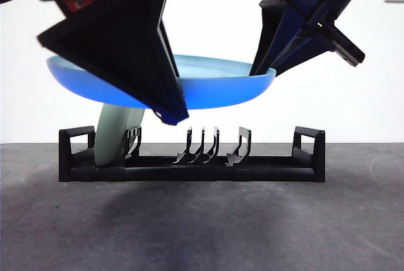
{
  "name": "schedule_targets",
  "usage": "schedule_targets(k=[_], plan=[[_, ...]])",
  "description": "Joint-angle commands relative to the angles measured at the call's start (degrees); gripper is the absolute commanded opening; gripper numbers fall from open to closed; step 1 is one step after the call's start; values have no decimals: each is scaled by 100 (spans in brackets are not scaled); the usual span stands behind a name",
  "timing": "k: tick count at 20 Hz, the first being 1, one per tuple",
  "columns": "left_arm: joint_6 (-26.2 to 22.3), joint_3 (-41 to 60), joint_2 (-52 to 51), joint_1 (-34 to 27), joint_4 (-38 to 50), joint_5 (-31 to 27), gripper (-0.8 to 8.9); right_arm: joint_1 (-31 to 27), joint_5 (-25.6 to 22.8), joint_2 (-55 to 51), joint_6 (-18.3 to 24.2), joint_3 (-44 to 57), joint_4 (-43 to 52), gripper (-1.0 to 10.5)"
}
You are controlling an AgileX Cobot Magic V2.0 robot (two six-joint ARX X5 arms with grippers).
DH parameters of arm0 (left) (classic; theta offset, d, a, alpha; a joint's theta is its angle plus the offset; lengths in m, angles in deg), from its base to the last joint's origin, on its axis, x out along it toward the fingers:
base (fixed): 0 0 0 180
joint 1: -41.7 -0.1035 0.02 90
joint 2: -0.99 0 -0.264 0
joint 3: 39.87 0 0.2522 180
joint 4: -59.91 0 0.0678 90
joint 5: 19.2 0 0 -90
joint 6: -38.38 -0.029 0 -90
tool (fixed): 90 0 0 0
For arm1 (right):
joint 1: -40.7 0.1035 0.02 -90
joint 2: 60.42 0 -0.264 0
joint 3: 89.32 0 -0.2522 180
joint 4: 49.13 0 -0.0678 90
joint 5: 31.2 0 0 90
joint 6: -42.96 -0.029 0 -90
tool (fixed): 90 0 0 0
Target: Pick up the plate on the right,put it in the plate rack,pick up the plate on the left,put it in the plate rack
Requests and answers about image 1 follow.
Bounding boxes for blue plate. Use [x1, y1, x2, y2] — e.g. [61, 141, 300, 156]
[46, 54, 278, 111]

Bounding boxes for pale green plate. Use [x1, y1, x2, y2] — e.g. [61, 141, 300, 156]
[93, 102, 146, 167]

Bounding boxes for black plastic plate rack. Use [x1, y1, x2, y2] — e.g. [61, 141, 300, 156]
[58, 125, 326, 183]

